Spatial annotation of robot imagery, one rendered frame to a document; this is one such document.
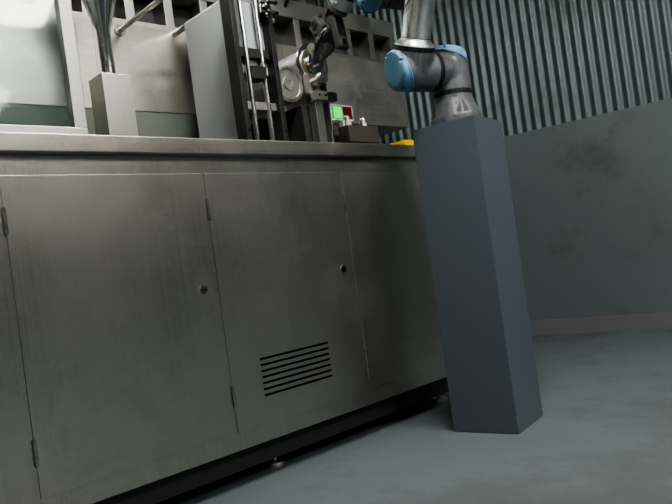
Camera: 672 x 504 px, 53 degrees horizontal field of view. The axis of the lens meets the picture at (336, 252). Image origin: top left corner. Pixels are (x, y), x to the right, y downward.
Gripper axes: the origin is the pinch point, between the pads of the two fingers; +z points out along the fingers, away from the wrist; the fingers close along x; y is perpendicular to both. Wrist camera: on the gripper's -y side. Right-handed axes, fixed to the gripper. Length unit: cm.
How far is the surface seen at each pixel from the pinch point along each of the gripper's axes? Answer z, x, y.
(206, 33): 4.6, 33.5, 18.8
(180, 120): 37, 34, 14
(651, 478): -1, 22, -163
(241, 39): -6.2, 37.0, -3.5
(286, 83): 7.6, 11.6, -2.6
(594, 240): 43, -172, -64
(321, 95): 5.9, 2.3, -10.9
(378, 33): 6, -79, 50
